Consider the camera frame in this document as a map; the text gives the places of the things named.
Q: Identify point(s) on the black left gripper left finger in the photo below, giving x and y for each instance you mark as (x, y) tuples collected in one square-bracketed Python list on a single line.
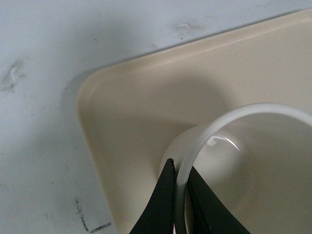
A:
[(158, 215)]

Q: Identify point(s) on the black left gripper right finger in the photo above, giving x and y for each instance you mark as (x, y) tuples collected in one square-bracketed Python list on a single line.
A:
[(210, 216)]

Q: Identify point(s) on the white smiley mug black handle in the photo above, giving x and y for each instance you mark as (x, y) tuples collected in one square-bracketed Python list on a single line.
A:
[(257, 159)]

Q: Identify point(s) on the beige rectangular plastic tray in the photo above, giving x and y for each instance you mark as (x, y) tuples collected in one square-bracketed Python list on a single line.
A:
[(131, 112)]

